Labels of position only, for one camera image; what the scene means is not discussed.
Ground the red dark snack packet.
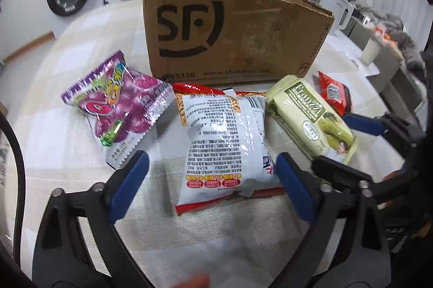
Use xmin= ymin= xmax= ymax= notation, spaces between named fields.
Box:
xmin=316 ymin=71 xmax=354 ymax=116

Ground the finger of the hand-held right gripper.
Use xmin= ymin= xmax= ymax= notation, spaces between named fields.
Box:
xmin=342 ymin=114 xmax=389 ymax=140
xmin=311 ymin=156 xmax=384 ymax=195

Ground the white kitchen counter cabinet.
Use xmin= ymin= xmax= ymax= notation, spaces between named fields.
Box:
xmin=0 ymin=0 xmax=56 ymax=62

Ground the purple candy packet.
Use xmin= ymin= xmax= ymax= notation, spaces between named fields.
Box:
xmin=61 ymin=50 xmax=175 ymax=170

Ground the white orange snack packet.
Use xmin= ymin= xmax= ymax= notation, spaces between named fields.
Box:
xmin=174 ymin=88 xmax=285 ymax=216
xmin=172 ymin=82 xmax=271 ymax=99

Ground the beige cup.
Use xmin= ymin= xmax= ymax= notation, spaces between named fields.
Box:
xmin=361 ymin=38 xmax=381 ymax=64

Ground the green biscuit packet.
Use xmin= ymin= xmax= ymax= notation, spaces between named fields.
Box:
xmin=265 ymin=75 xmax=357 ymax=167

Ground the white electric kettle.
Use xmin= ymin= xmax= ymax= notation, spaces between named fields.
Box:
xmin=338 ymin=0 xmax=356 ymax=33

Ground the black cable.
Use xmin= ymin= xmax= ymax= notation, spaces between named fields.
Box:
xmin=0 ymin=112 xmax=28 ymax=275

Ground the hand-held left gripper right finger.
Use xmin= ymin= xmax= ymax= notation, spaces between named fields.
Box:
xmin=275 ymin=153 xmax=389 ymax=288

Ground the brown cardboard box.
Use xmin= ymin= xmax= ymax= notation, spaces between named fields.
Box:
xmin=142 ymin=0 xmax=335 ymax=87

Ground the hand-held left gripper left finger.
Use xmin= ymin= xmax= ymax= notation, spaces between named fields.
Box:
xmin=32 ymin=150 xmax=151 ymax=288

